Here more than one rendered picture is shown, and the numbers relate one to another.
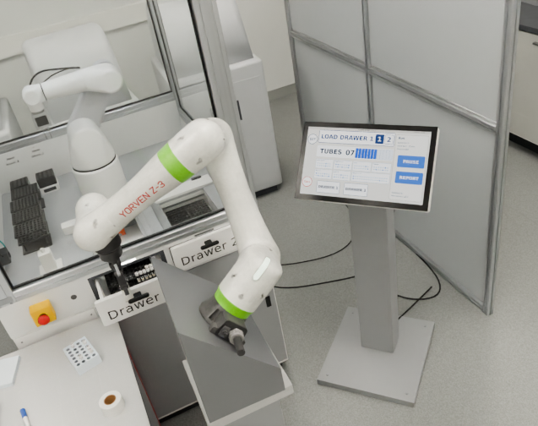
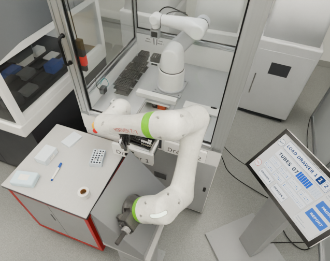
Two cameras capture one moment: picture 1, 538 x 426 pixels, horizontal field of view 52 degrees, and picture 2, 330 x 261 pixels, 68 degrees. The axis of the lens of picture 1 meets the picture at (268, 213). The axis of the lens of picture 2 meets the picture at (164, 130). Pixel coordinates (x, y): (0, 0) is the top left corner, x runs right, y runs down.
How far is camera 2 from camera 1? 90 cm
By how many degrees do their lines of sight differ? 30
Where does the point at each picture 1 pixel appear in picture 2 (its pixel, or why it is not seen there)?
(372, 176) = (295, 196)
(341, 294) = (256, 203)
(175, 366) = not seen: hidden behind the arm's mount
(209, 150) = (167, 136)
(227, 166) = (188, 142)
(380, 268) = (268, 228)
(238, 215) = (178, 170)
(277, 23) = not seen: outside the picture
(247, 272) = (149, 209)
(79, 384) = (86, 170)
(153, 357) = not seen: hidden behind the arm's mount
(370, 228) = (276, 210)
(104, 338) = (112, 156)
